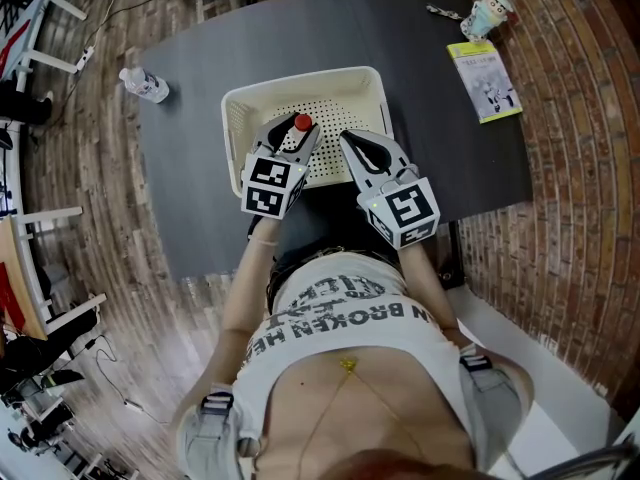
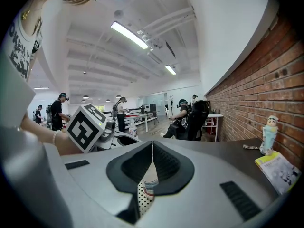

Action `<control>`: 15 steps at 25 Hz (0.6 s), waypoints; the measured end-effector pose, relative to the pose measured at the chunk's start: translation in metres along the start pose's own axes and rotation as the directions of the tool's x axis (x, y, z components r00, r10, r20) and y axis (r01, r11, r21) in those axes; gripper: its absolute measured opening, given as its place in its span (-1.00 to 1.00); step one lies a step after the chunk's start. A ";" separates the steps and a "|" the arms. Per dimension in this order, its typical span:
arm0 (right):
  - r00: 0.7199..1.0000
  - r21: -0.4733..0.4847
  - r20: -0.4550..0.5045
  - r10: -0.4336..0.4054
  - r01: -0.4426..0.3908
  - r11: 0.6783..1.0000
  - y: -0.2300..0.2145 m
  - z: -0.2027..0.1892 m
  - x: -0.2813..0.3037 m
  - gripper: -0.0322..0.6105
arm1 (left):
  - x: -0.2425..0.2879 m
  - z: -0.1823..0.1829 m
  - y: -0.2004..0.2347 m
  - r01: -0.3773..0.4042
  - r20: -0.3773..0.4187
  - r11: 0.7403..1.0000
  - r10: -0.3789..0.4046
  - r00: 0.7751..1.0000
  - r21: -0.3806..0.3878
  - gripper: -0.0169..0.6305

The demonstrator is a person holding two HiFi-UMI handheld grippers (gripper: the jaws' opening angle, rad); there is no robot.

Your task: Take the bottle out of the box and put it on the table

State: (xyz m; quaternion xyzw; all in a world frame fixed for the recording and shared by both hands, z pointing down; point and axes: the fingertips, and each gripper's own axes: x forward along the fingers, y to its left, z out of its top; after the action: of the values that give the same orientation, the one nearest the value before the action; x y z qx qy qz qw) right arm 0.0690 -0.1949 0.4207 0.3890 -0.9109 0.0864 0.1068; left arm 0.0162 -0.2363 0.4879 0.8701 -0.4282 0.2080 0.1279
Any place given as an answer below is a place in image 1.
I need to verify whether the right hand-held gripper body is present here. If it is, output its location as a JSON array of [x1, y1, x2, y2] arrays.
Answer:
[[355, 165, 441, 250]]

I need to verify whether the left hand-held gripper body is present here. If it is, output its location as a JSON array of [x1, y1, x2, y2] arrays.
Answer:
[[240, 152, 309, 220]]

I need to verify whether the red-capped white bottle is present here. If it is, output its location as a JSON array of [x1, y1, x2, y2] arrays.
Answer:
[[279, 113, 314, 154]]

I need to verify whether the cream perforated plastic basket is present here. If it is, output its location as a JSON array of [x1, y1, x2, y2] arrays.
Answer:
[[220, 65, 395, 199]]

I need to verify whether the clear plastic water bottle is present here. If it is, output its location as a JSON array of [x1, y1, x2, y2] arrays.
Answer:
[[118, 66, 171, 105]]

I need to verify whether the person's left forearm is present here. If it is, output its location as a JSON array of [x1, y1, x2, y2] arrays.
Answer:
[[202, 215, 281, 394]]

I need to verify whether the person's right forearm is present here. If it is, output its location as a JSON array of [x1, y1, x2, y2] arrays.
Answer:
[[398, 240, 464, 349]]

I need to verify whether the black case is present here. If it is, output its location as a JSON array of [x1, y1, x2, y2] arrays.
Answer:
[[434, 220, 466, 289]]

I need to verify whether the dark grey table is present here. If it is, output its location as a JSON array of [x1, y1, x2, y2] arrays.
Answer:
[[137, 0, 534, 282]]

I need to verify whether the yellow-green book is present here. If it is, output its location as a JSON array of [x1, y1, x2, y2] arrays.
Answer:
[[446, 40, 524, 125]]

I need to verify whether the white printed t-shirt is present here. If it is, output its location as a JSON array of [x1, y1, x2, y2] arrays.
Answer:
[[232, 250, 481, 444]]

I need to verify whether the cartoon figurine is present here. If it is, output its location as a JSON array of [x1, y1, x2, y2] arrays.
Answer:
[[459, 0, 519, 44]]

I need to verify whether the person's chest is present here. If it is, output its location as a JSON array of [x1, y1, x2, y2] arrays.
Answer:
[[254, 346, 476, 480]]

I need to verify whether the wooden table with white legs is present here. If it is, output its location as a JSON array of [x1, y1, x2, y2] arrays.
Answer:
[[0, 206, 108, 342]]

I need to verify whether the white desk with red graphic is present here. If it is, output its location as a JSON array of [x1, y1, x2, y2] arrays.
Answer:
[[0, 0, 89, 94]]

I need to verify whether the braided cord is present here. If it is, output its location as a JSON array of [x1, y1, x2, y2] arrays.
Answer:
[[425, 3, 465, 21]]

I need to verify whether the gold necklace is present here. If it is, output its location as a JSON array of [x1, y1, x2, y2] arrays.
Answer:
[[299, 356, 426, 474]]

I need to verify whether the grey right harness strap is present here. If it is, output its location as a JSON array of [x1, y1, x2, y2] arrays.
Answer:
[[458, 343, 526, 469]]

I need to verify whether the grey harness strap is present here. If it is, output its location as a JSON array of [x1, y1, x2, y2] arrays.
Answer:
[[458, 343, 526, 469], [174, 385, 264, 480]]

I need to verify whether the grey left harness strap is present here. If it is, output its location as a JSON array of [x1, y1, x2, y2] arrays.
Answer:
[[174, 385, 264, 480]]

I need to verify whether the head camera mount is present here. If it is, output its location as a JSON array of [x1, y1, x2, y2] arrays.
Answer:
[[544, 440, 640, 480]]

